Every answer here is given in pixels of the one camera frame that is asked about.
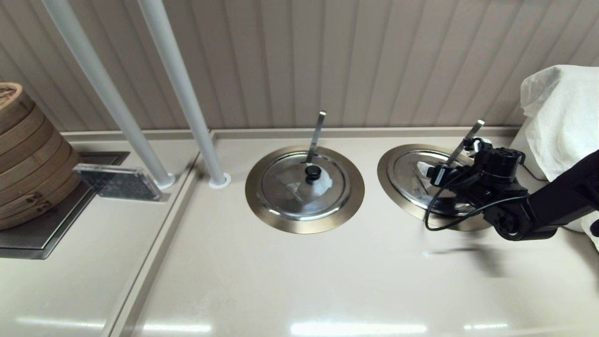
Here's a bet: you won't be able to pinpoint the recessed steel steamer tray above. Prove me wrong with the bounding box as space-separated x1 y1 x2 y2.
0 152 131 260

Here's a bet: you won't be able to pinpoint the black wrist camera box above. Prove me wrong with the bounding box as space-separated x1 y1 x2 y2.
418 161 452 184

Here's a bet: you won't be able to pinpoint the steel lid with black knob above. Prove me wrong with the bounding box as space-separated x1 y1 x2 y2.
256 152 351 221
387 149 489 218

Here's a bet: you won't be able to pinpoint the stacked bamboo steamer baskets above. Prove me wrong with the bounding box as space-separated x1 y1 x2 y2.
0 82 83 231

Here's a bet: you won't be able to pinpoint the brass counter ring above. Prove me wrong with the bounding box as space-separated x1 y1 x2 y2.
245 145 365 234
377 143 506 232

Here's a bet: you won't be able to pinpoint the clear acrylic sign block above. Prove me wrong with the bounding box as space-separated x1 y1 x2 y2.
73 163 171 203

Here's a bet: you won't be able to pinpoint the white metal pole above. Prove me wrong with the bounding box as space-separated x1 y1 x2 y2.
41 0 176 190
137 0 232 190

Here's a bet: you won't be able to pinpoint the white cloth cover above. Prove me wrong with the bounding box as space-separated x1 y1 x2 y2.
519 65 599 253

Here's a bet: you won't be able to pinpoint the white appliance body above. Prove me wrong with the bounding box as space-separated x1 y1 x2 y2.
512 123 546 181

